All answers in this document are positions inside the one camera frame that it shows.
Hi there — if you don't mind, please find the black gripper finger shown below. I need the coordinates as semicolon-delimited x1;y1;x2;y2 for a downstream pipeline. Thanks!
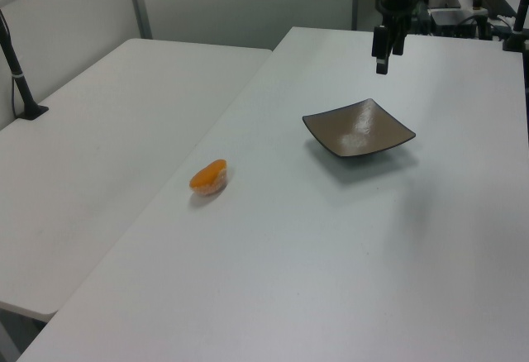
391;17;407;56
371;24;392;76

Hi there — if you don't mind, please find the orange toy bread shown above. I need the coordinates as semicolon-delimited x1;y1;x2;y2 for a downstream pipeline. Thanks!
189;158;230;197

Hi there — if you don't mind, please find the square brown ceramic plate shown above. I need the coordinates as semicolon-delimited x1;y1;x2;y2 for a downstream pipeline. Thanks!
301;98;417;161

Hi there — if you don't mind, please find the grey partition post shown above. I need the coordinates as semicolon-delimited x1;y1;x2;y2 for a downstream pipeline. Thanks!
122;0;153;41

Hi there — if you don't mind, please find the black camera stand with white band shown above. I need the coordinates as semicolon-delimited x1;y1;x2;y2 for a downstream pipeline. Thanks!
0;8;50;121

